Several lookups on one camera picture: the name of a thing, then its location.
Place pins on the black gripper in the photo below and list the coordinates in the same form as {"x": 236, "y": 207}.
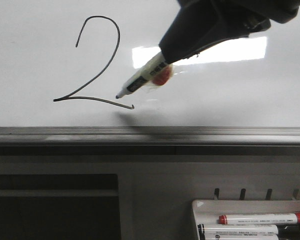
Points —
{"x": 270, "y": 7}

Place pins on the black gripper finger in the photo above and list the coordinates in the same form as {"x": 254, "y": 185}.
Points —
{"x": 202, "y": 24}

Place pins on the black whiteboard marker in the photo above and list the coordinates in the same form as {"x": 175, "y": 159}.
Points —
{"x": 156, "y": 68}

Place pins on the white whiteboard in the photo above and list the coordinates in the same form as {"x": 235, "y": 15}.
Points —
{"x": 58, "y": 56}

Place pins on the white marker tray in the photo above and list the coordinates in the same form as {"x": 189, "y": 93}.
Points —
{"x": 208, "y": 211}

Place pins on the black capped marker upper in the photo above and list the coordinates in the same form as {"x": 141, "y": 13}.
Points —
{"x": 238, "y": 229}

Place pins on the black capped marker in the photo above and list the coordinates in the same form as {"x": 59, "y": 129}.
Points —
{"x": 238, "y": 229}
{"x": 238, "y": 237}

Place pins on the black capped marker lower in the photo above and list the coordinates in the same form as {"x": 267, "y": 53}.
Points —
{"x": 238, "y": 237}

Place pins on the red capped marker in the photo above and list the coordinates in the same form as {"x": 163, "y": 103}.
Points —
{"x": 260, "y": 218}

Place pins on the aluminium whiteboard frame rail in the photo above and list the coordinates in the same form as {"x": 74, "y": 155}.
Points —
{"x": 149, "y": 136}

